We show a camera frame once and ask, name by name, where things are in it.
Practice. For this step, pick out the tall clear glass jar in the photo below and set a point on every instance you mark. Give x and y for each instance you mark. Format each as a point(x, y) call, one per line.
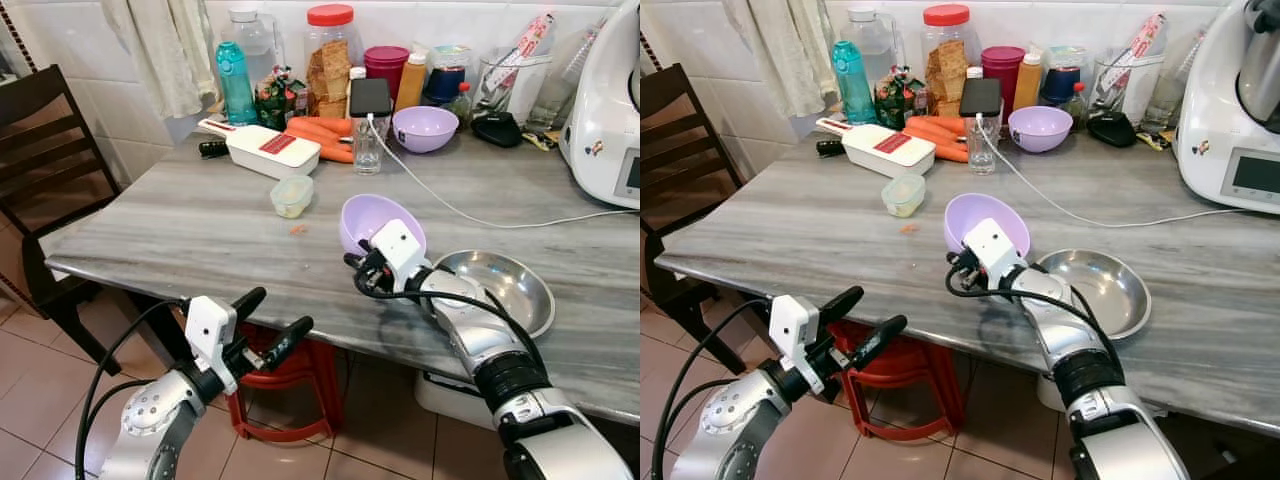
point(555, 100)
point(1165, 100)

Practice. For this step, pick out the white vegetable slicer box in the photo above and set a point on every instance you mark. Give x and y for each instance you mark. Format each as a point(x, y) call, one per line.
point(270, 152)
point(885, 150)

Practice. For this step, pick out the lilac plastic bowl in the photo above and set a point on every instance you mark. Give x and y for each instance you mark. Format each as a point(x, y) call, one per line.
point(370, 215)
point(425, 130)
point(975, 215)
point(1040, 130)

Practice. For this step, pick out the yellow flat packet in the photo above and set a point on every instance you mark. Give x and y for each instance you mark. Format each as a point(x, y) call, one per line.
point(1155, 140)
point(540, 142)

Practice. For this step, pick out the green snack packet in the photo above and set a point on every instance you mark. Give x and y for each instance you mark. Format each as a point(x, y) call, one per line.
point(278, 100)
point(897, 100)

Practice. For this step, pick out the pale hanging curtain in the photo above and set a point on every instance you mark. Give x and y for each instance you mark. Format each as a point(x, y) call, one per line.
point(160, 50)
point(785, 50)

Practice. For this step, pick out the red lidded cracker jar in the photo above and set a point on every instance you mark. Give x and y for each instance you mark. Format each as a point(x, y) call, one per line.
point(947, 50)
point(330, 50)

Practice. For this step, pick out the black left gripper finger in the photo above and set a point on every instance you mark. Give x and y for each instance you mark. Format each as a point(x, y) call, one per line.
point(842, 303)
point(290, 338)
point(882, 338)
point(250, 302)

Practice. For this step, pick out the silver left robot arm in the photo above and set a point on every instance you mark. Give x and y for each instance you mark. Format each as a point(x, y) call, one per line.
point(150, 420)
point(735, 420)

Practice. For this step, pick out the shiny steel bowl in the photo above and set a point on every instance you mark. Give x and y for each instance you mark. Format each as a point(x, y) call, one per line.
point(1100, 290)
point(500, 290)

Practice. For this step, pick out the small green lidded container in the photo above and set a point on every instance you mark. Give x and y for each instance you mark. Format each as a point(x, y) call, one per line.
point(291, 198)
point(903, 196)

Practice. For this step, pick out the black pouch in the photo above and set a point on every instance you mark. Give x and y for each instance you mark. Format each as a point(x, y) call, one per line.
point(1110, 130)
point(497, 130)

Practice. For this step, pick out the clear white lidded jug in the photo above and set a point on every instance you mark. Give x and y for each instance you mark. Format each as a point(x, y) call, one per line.
point(875, 40)
point(255, 40)

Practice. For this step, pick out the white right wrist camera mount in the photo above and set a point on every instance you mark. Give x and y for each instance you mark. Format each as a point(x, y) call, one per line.
point(398, 248)
point(995, 248)

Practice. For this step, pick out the small red capped bottle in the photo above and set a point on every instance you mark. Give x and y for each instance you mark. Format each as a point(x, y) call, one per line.
point(1076, 105)
point(461, 105)

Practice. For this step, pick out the red plastic stool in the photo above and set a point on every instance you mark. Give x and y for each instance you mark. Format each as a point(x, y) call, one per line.
point(300, 375)
point(920, 385)

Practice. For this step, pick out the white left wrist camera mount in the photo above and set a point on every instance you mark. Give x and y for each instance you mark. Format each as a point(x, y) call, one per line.
point(792, 320)
point(210, 325)

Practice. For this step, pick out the magenta plastic container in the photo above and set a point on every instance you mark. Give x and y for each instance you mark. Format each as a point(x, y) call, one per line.
point(385, 70)
point(1003, 75)

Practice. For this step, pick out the orange plastic bottle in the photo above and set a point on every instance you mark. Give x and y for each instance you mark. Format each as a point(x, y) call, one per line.
point(410, 85)
point(1027, 85)

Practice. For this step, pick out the black smartphone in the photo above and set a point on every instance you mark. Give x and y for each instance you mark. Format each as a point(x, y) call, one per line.
point(370, 97)
point(981, 97)

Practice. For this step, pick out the white plastic bin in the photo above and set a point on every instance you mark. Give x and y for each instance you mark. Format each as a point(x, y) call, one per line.
point(450, 400)
point(1048, 395)

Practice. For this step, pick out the white kitchen cooking appliance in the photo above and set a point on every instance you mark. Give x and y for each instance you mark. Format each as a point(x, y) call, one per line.
point(595, 110)
point(1210, 110)

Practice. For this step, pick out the dark wooden chair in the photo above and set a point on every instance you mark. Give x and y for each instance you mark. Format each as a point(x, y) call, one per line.
point(680, 160)
point(50, 160)

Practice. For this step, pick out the orange carrot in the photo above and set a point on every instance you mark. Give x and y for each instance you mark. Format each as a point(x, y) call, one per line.
point(935, 128)
point(330, 150)
point(945, 150)
point(320, 128)

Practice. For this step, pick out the teal water bottle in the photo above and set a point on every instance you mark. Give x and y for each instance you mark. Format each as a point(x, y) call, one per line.
point(853, 90)
point(236, 90)

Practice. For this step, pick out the dark blue container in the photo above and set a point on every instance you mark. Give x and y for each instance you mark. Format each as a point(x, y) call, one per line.
point(1060, 85)
point(445, 85)

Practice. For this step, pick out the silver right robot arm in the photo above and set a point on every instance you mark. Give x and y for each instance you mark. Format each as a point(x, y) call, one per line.
point(480, 335)
point(1070, 340)

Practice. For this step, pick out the clear drinking glass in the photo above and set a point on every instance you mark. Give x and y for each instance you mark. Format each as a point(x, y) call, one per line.
point(982, 150)
point(368, 150)

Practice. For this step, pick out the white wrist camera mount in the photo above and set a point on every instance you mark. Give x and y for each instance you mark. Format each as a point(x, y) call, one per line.
point(398, 248)
point(995, 248)
point(792, 320)
point(210, 325)

